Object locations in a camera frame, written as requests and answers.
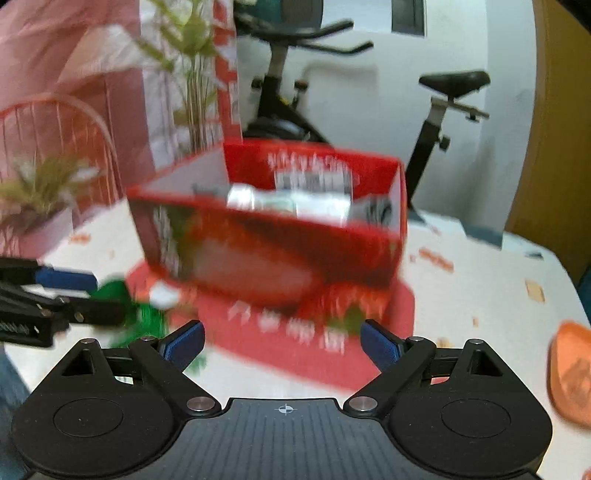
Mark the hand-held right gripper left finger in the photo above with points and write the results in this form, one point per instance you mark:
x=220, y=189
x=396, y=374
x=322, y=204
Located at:
x=184, y=344

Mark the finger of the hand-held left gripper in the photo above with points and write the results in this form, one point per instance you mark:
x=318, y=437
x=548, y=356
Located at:
x=64, y=278
x=99, y=313

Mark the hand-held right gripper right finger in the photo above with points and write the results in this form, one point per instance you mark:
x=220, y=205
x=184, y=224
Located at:
x=379, y=344

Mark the green packet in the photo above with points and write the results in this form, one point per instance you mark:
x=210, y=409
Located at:
x=138, y=314

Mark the red strawberry print box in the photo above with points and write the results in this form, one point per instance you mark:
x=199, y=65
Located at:
x=277, y=258

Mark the blue packet with white label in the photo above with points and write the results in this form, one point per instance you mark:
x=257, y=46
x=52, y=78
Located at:
x=286, y=203

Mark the blue cloth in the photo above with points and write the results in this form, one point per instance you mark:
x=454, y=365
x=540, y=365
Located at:
x=9, y=387

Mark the small potted grass plant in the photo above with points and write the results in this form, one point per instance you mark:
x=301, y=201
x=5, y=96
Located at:
x=41, y=198

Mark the printed cartoon tablecloth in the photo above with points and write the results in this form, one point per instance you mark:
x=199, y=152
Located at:
x=485, y=300

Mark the orange packet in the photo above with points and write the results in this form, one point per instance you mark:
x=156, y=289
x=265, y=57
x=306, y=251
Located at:
x=572, y=374

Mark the tall artificial green plant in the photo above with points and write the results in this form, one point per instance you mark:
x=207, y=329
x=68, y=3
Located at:
x=194, y=83

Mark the black exercise bike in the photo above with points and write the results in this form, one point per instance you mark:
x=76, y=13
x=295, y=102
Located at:
x=286, y=106

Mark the wooden door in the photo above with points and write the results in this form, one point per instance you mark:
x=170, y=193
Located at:
x=563, y=138

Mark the dark wall window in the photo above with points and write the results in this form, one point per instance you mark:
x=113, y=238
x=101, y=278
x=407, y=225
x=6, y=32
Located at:
x=408, y=16

